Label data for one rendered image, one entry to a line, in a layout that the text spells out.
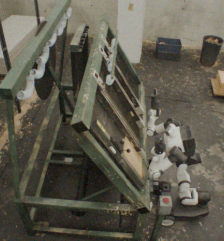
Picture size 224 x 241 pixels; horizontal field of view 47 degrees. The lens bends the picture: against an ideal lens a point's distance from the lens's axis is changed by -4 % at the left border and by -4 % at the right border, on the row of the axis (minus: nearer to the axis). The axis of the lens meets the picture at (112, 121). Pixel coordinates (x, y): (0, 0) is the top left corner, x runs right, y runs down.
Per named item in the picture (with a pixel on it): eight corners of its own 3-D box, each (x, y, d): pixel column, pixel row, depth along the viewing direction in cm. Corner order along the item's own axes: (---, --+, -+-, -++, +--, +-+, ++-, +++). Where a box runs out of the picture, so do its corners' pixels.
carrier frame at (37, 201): (139, 244, 310) (148, 210, 256) (28, 235, 314) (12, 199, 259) (138, 123, 475) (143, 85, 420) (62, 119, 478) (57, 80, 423)
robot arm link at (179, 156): (174, 162, 256) (185, 154, 251) (175, 167, 247) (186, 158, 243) (166, 155, 254) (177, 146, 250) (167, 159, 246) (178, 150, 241)
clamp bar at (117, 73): (139, 115, 355) (156, 109, 347) (93, 41, 289) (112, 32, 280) (139, 111, 363) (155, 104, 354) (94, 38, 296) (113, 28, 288)
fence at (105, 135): (141, 186, 271) (144, 185, 270) (92, 125, 218) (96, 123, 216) (140, 182, 275) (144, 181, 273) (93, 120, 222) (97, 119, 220)
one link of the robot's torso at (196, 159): (200, 156, 290) (198, 146, 279) (202, 165, 280) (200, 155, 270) (176, 161, 298) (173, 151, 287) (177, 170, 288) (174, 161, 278)
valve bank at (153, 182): (159, 203, 291) (163, 191, 275) (146, 202, 291) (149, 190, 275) (156, 168, 328) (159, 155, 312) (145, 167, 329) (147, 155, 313)
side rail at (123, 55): (135, 86, 413) (141, 83, 409) (99, 26, 352) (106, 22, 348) (134, 83, 419) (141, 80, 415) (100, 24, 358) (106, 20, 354)
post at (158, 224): (154, 243, 312) (166, 212, 262) (150, 242, 312) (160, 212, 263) (154, 238, 317) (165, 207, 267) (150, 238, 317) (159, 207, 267)
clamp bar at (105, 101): (140, 160, 296) (160, 154, 288) (82, 79, 230) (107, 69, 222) (140, 154, 304) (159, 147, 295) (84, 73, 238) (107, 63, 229)
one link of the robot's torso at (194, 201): (194, 192, 343) (196, 187, 334) (196, 206, 328) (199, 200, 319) (179, 192, 344) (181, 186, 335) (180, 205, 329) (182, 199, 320)
